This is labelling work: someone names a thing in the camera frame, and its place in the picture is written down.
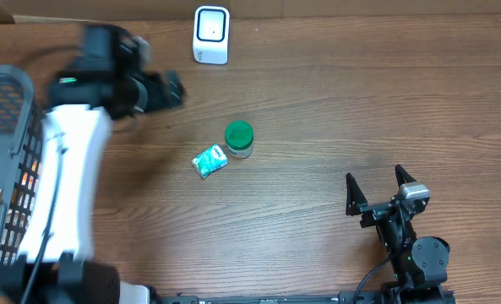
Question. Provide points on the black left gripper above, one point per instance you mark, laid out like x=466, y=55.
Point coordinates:
x=162, y=85

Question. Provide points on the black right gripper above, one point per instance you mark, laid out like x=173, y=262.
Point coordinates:
x=374, y=213

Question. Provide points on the teal tissue pack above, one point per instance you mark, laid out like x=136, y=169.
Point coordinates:
x=210, y=160

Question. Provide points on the green lid jar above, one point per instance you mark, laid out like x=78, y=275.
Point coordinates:
x=239, y=139

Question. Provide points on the orange snack packet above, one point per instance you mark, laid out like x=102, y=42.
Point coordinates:
x=30, y=178

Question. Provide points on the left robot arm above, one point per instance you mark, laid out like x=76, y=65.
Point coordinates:
x=104, y=83

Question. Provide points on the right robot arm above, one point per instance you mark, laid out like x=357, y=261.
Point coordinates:
x=419, y=263

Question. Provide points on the white barcode scanner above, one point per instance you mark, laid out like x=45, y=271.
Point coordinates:
x=211, y=31

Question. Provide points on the grey plastic basket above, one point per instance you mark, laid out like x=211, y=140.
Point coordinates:
x=20, y=146

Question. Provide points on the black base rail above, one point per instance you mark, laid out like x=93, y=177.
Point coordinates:
x=275, y=300

